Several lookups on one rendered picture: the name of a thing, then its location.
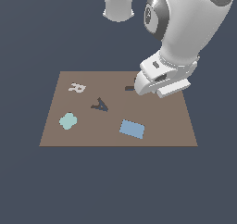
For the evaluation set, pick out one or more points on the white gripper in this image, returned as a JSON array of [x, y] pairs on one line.
[[160, 76]]

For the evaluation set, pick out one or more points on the dark blue letter A block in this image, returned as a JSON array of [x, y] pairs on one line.
[[101, 105]]

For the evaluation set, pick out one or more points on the light blue rectangular block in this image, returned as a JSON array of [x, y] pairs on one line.
[[132, 129]]

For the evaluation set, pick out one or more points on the white letter R block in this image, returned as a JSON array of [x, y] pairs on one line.
[[76, 87]]

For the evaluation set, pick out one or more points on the light teal flower-shaped block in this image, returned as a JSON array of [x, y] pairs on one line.
[[68, 121]]

